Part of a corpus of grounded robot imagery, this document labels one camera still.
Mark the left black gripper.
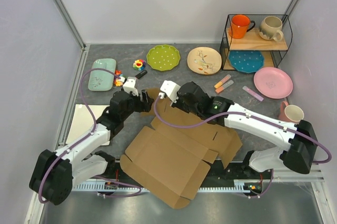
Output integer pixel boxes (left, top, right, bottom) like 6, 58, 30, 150
121, 90, 154, 121

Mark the brown cardboard box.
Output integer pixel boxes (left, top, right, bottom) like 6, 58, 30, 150
120, 98, 242, 209

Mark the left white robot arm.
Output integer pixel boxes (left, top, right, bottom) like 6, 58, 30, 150
29, 90, 154, 205

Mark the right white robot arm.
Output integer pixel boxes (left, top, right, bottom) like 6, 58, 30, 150
160, 81, 318, 179

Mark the light teal rectangular tray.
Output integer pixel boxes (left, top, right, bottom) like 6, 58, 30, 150
88, 59, 116, 91

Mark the pink black highlighter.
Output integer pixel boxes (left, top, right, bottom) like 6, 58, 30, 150
135, 70, 147, 79

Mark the cream bird pattern plate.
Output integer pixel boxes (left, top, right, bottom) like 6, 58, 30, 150
187, 47, 222, 75

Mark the white square plate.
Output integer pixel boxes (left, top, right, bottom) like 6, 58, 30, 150
66, 104, 108, 144

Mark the rainbow smiling flower toy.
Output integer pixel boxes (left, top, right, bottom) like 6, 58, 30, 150
133, 59, 146, 71

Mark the green polka dot plate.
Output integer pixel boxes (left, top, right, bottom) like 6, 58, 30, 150
146, 44, 181, 71

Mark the purple highlighter pen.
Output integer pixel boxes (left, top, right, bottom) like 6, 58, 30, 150
242, 86, 264, 102

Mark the blue polka dot plate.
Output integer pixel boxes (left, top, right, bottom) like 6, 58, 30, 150
229, 51, 264, 74

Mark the pink round plate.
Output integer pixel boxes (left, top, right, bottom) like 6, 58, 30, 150
253, 67, 293, 99

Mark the orange mug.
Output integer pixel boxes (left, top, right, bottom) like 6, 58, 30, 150
229, 14, 255, 39

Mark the pink mug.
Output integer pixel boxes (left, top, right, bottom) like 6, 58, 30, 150
279, 101, 304, 124

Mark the beige ceramic mug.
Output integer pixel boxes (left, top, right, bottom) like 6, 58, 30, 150
259, 16, 284, 42

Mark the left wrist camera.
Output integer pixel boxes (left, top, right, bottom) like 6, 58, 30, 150
123, 77, 139, 96

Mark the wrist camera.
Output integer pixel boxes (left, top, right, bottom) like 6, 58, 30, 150
158, 80, 181, 103
123, 77, 139, 96

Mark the small flower keychain toy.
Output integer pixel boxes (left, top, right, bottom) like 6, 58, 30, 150
114, 70, 126, 87

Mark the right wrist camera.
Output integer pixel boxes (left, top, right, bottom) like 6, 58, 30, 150
158, 80, 181, 103

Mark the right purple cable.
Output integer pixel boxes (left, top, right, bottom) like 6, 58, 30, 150
153, 94, 332, 200

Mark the purple cable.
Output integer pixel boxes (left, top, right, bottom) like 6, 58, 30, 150
153, 94, 332, 200
38, 68, 143, 204

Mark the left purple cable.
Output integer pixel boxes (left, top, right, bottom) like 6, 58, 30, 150
38, 68, 143, 204

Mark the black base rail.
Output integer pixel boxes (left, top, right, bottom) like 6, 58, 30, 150
77, 151, 272, 199

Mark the black wire wooden shelf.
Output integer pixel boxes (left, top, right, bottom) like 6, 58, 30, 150
219, 14, 293, 70

